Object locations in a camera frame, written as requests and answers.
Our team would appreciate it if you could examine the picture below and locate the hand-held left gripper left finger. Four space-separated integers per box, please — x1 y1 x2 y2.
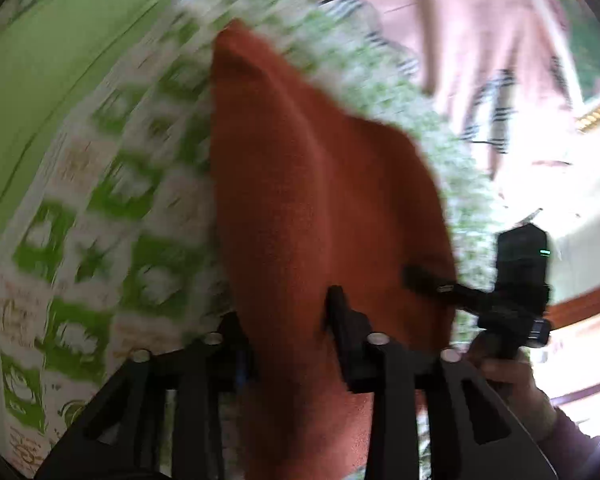
35 312 256 480

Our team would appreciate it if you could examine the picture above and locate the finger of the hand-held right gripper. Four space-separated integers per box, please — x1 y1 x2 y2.
402 265 486 313

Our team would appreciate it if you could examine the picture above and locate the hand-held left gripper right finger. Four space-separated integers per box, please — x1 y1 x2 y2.
325 285 556 480

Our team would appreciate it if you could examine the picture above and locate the orange knit sweater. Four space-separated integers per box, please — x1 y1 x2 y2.
207 20 458 480

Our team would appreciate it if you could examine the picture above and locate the person's right forearm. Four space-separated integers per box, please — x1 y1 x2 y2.
540 407 600 480

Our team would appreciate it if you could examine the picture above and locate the person's right hand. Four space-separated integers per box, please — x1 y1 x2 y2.
467 335 558 441

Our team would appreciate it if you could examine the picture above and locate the pink heart print blanket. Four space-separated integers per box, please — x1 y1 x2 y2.
250 0 596 211

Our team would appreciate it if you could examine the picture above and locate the green patterned quilt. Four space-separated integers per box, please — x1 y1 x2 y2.
0 0 506 480

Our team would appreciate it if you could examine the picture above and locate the brown wooden rail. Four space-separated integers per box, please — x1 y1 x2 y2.
550 277 600 323

